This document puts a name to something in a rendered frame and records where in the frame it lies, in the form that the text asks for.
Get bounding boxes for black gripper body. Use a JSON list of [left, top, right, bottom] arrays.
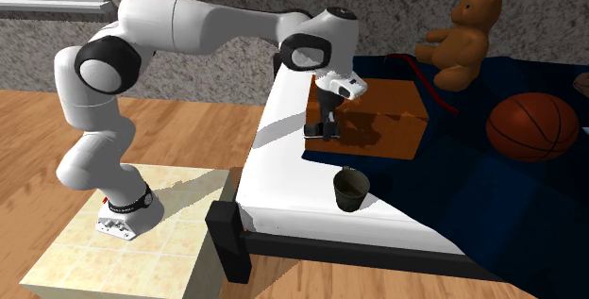
[[316, 87, 346, 114]]

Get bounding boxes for dark grey bucket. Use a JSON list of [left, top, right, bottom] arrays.
[[332, 165, 372, 214]]

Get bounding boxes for brown cardboard box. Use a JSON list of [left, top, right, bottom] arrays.
[[302, 76, 430, 161]]

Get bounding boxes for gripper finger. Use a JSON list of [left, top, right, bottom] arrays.
[[303, 123, 325, 141], [323, 109, 342, 142]]

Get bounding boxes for brown teddy bear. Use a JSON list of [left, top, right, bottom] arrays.
[[414, 0, 504, 92]]

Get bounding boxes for white bed with dark frame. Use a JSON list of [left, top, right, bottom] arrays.
[[204, 52, 505, 286]]

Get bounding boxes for dark blue blanket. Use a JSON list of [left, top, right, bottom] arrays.
[[301, 54, 589, 299]]

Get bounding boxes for brown rounded object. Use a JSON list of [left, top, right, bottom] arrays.
[[572, 71, 589, 100]]

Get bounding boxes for red strap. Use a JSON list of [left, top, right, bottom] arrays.
[[383, 52, 461, 116]]

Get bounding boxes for orange basketball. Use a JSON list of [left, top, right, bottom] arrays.
[[485, 91, 581, 163]]

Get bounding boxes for beige tiled robot stand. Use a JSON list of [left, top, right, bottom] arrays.
[[19, 163, 242, 299]]

